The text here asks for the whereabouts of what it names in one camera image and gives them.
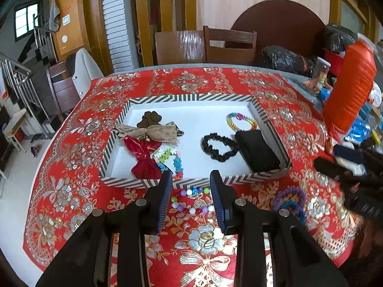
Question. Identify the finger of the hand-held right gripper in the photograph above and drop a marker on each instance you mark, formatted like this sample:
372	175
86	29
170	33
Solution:
347	153
332	167

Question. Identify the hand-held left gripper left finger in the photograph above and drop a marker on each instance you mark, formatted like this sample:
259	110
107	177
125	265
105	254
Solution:
164	203

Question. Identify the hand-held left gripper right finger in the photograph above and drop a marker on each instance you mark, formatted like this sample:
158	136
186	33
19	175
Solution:
220	203

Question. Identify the red shiny bow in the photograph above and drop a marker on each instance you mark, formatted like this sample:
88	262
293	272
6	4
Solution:
143	161

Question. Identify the black scrunchie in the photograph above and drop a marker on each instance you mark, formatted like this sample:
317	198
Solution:
208	146

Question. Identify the black cloth pouch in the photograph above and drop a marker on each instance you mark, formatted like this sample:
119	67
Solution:
257	151

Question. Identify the beige ribbon bow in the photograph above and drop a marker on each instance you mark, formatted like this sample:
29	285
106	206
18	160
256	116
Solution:
158	133

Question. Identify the striped cardboard box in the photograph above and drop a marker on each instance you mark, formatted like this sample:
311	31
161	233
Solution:
194	122

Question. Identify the brown hair clip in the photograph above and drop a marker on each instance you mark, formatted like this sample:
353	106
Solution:
149	119

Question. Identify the blue plastic bag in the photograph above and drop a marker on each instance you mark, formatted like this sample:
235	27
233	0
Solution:
325	93

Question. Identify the red ribbed plastic container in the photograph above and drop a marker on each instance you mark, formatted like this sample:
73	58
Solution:
350	86

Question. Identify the glass jar with label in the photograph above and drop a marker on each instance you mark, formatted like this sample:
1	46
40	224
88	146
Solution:
319	73

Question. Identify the red box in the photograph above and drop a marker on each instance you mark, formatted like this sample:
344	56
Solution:
333	61

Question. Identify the red floral tablecloth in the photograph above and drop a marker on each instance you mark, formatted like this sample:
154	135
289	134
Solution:
74	161

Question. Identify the large black plastic bag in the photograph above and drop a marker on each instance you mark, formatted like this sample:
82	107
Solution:
284	61

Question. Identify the small black plastic bag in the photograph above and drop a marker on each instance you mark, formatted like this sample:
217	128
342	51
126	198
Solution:
339	37

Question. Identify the round brown tabletop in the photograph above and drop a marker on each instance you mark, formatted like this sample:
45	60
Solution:
278	21

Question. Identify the dark brown chair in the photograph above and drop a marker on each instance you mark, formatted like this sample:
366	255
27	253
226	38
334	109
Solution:
62	92

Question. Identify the white chair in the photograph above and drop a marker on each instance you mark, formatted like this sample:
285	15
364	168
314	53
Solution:
85	71

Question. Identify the slatted wooden chair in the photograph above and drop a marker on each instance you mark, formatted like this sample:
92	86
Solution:
230	47

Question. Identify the glossy brown wooden chair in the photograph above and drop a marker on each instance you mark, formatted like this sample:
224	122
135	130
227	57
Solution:
179	47

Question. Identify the small wooden desk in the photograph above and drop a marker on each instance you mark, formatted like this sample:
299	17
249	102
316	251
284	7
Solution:
13	122

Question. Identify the metal stair railing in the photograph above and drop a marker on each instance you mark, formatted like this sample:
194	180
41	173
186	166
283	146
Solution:
24	77

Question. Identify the hanging orange white cloth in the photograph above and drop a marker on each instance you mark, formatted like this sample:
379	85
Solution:
55	9

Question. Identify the window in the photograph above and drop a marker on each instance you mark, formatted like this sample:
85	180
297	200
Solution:
27	19

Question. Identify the white ribbed wall panel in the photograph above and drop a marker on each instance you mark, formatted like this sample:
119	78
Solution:
118	21

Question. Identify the wall switch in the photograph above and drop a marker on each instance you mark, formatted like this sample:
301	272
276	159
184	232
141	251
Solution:
66	20

